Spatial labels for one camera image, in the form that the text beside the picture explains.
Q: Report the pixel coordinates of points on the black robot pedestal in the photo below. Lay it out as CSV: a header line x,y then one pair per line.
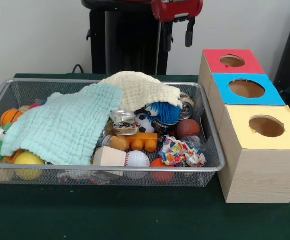
x,y
134,37

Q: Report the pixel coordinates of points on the yellow ball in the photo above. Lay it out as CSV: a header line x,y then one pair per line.
x,y
28,158

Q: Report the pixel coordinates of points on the cream waffle cloth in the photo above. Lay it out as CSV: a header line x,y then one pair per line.
x,y
139,90

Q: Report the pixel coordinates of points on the crushed silver can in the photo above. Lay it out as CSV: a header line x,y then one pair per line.
x,y
124,122

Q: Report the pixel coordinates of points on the plain wooden cube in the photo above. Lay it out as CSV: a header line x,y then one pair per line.
x,y
109,157

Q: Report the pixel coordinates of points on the small orange basketball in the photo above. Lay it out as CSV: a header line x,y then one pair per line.
x,y
10,116

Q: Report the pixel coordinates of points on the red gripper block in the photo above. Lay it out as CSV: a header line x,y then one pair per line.
x,y
177,10

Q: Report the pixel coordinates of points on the shallow mesh bin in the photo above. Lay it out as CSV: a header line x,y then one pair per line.
x,y
159,177

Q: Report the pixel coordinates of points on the wooden box with three holes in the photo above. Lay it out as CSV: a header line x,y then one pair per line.
x,y
259,175

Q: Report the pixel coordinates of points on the crumpled colourful paper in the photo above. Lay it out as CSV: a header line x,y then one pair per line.
x,y
177,152

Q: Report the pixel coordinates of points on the mint green cloth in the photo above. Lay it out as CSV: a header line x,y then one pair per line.
x,y
60,130

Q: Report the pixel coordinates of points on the white baseball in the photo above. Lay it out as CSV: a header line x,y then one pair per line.
x,y
137,158

